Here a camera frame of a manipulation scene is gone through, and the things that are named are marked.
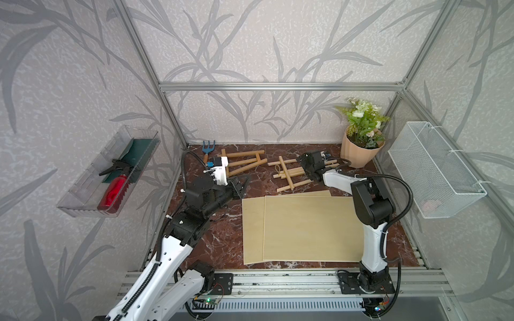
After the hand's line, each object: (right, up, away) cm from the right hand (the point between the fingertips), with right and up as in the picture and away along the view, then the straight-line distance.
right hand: (302, 159), depth 103 cm
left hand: (-23, -7, -38) cm, 45 cm away
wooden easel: (-23, -1, +7) cm, 24 cm away
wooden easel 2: (-3, -7, +2) cm, 8 cm away
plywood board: (-25, -30, -15) cm, 41 cm away
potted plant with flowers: (+33, +11, +1) cm, 34 cm away
